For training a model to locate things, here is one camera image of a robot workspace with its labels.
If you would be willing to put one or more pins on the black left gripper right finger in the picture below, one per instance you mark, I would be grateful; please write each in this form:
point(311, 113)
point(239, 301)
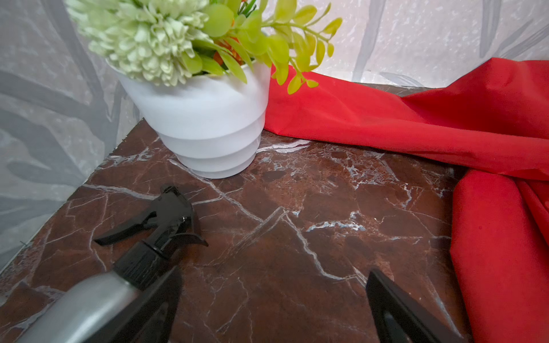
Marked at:
point(399, 318)

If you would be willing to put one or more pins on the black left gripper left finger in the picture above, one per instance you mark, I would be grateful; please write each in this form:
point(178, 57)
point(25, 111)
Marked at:
point(150, 317)

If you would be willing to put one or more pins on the red jacket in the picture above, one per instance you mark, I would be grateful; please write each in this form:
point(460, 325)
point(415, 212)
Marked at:
point(494, 121)

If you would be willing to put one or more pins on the silver spray bottle black nozzle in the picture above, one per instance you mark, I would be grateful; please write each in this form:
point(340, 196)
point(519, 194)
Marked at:
point(93, 302)

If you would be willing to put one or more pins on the white ribbed flower pot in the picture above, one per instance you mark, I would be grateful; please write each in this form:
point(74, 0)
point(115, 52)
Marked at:
point(213, 124)

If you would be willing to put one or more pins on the artificial green flower plant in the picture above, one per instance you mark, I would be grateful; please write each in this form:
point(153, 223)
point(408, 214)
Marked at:
point(169, 42)

